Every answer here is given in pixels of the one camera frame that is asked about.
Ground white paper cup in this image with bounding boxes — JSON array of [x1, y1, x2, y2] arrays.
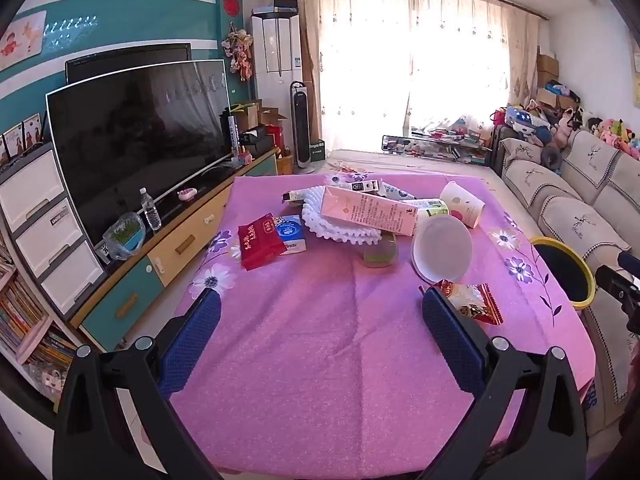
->
[[439, 180, 487, 229]]

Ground black tower fan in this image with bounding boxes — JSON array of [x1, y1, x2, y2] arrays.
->
[[290, 80, 316, 175]]

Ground sheer embroidered curtains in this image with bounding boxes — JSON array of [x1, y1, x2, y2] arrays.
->
[[292, 0, 543, 153]]

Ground pink plush toy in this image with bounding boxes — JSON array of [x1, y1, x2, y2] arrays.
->
[[550, 110, 576, 148]]

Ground plastic bag with green box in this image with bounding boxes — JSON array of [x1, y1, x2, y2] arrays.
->
[[102, 211, 147, 261]]

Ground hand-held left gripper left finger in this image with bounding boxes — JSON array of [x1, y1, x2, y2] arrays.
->
[[52, 287, 223, 480]]

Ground white foam fruit net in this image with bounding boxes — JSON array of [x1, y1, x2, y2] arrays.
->
[[300, 185, 383, 247]]

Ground beige sofa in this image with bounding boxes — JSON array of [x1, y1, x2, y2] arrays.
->
[[492, 130, 640, 441]]

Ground floral bed sheet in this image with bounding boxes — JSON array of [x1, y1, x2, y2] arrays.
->
[[292, 149, 506, 186]]

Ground white paper bowl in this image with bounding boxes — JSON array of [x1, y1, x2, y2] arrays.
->
[[410, 216, 474, 284]]

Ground pink carton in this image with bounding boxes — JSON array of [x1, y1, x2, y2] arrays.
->
[[320, 185, 417, 237]]

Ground cartoon wall poster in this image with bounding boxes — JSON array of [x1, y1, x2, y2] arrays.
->
[[0, 10, 48, 72]]

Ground pile of plush toys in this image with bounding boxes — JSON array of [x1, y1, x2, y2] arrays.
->
[[582, 115, 640, 161]]

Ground black white tall box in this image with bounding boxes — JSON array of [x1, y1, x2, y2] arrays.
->
[[227, 110, 240, 161]]

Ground clear water bottle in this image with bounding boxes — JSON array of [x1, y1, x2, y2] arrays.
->
[[139, 187, 162, 232]]

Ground blue star plush toy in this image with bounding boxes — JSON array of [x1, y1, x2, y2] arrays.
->
[[504, 105, 551, 146]]

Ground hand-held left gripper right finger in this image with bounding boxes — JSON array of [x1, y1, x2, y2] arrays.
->
[[415, 286, 588, 480]]

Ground black storage box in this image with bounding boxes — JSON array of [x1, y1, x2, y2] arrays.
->
[[239, 127, 273, 158]]

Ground pink floral tablecloth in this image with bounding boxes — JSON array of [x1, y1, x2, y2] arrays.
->
[[167, 172, 598, 476]]

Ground white standing air conditioner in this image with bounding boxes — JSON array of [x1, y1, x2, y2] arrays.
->
[[250, 6, 304, 161]]

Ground green translucent cup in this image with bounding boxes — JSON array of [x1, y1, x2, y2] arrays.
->
[[363, 232, 399, 267]]

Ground stacked brown cardboard boxes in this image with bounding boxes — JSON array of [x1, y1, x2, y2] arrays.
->
[[535, 52, 581, 111]]

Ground small photo frame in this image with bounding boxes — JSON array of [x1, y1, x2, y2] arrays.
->
[[22, 112, 44, 150], [1, 121, 26, 162]]

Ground shelf of books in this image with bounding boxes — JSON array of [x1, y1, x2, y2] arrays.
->
[[0, 240, 76, 406]]

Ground red white snack wrapper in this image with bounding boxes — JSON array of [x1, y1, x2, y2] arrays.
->
[[427, 281, 502, 324]]

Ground large curved television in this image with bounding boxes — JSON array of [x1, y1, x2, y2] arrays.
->
[[46, 59, 235, 248]]

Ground long cream box black label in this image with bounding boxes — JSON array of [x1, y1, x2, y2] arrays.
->
[[281, 179, 382, 206]]

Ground yellow rimmed dark trash bin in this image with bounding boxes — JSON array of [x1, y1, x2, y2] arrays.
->
[[530, 236, 597, 312]]

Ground hanging artificial flowers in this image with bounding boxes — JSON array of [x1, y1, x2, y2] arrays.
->
[[221, 24, 255, 82]]

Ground blue tissue pack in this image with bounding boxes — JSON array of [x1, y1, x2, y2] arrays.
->
[[274, 215, 307, 256]]

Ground red tissue packet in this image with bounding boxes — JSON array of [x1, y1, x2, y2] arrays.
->
[[237, 213, 287, 272]]

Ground teal and yellow TV cabinet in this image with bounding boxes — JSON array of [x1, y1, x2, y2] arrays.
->
[[70, 147, 281, 353]]

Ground cluttered glass low table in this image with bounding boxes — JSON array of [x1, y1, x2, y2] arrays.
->
[[380, 127, 493, 166]]

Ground open cardboard box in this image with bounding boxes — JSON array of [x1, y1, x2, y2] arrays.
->
[[231, 101, 262, 131], [259, 106, 288, 128]]

